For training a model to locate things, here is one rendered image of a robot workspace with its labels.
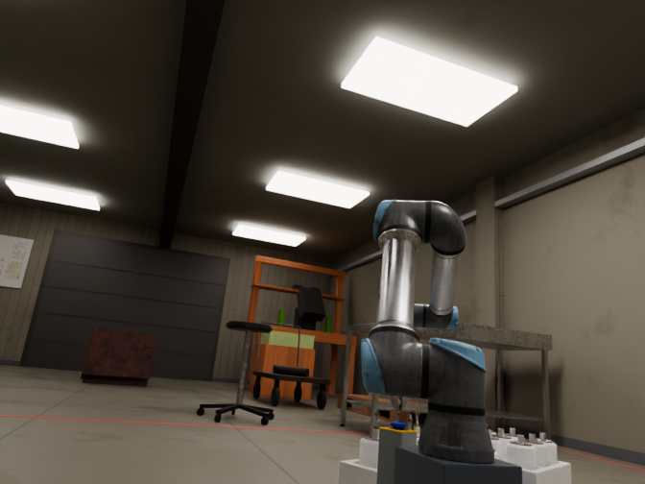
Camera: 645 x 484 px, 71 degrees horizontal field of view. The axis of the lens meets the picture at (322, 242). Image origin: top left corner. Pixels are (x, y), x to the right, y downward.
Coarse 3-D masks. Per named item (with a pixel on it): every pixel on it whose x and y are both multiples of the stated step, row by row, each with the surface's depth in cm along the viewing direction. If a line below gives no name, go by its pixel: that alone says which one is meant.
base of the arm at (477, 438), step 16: (432, 416) 94; (448, 416) 91; (464, 416) 91; (480, 416) 92; (432, 432) 92; (448, 432) 90; (464, 432) 89; (480, 432) 90; (432, 448) 90; (448, 448) 88; (464, 448) 87; (480, 448) 88
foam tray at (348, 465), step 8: (344, 464) 137; (352, 464) 136; (344, 472) 137; (352, 472) 135; (360, 472) 133; (368, 472) 131; (376, 472) 129; (344, 480) 136; (352, 480) 134; (360, 480) 132; (368, 480) 131; (376, 480) 129
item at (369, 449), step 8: (360, 440) 141; (368, 440) 138; (360, 448) 140; (368, 448) 137; (376, 448) 136; (360, 456) 138; (368, 456) 136; (376, 456) 135; (360, 464) 138; (368, 464) 135; (376, 464) 135
